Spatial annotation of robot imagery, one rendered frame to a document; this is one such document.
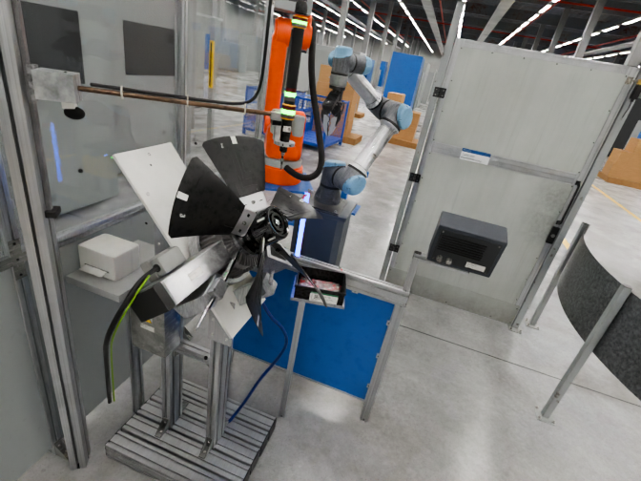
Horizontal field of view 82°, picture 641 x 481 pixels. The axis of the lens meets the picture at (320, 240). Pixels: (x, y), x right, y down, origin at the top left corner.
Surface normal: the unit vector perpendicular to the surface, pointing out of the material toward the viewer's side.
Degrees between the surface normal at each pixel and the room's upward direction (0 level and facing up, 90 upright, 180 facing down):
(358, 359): 90
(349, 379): 90
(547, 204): 90
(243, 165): 43
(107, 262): 90
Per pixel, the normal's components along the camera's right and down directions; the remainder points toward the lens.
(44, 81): 0.29, 0.47
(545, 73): -0.31, 0.38
